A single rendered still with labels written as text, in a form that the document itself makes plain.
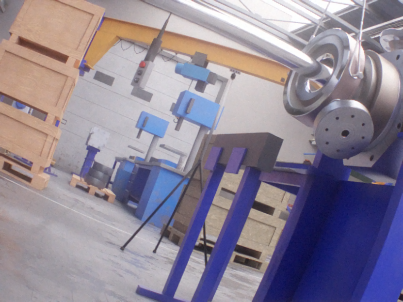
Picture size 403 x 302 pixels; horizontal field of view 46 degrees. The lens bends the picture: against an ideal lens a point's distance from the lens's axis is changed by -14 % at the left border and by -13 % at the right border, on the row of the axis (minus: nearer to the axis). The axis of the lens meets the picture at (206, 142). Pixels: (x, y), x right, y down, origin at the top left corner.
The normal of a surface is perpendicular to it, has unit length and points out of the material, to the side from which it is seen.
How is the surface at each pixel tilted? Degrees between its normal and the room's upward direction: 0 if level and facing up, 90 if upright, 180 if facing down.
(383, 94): 93
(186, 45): 90
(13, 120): 90
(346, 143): 131
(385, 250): 90
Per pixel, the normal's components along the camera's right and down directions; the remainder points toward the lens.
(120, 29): -0.23, -0.20
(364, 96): -0.62, -0.18
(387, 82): 0.36, -0.19
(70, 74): 0.25, -0.02
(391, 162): -0.05, 0.65
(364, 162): -0.88, -0.38
